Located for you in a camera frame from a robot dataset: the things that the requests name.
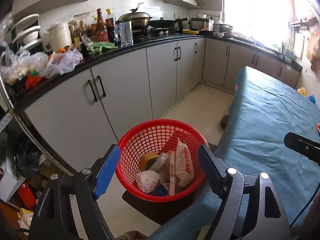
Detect lower kitchen cabinets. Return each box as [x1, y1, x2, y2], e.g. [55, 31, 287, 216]
[23, 38, 302, 170]

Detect blue plastic bag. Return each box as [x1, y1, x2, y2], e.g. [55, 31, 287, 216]
[308, 95, 316, 104]

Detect black frying pan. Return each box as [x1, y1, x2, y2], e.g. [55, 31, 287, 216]
[149, 17, 190, 29]

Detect dark soy sauce bottle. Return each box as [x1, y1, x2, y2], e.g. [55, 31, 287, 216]
[105, 8, 117, 44]

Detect blue table cloth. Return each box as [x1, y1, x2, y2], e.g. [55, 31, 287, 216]
[147, 65, 320, 240]

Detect clear plastic bags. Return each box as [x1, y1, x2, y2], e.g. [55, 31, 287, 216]
[1, 43, 83, 85]

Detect red plastic basket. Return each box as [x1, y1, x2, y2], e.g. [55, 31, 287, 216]
[116, 119, 208, 203]

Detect red label sauce bottle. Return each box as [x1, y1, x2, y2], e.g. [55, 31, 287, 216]
[97, 8, 108, 42]

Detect steel lidded wok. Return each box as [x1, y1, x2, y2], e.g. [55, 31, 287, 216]
[117, 2, 152, 31]

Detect white rice cooker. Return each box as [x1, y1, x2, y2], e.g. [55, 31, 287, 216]
[40, 22, 72, 53]

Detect yellow plastic bag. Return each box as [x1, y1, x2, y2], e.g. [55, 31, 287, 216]
[297, 87, 307, 97]

